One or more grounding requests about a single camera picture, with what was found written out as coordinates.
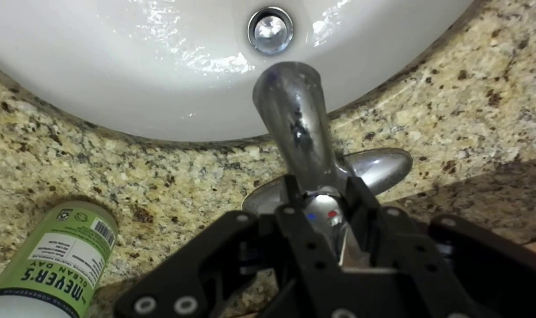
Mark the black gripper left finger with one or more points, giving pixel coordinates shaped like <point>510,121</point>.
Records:
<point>220,266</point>

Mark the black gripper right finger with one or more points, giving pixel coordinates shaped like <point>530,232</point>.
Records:
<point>456,271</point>

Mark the green soap pump bottle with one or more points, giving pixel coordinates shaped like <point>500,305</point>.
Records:
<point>56,266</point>

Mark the chrome faucet spout and base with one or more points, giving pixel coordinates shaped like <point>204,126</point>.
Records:
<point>295,112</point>

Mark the white oval sink basin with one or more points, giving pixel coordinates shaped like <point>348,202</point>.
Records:
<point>132,71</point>

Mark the chrome sink drain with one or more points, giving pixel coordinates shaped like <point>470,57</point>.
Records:
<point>272,29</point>

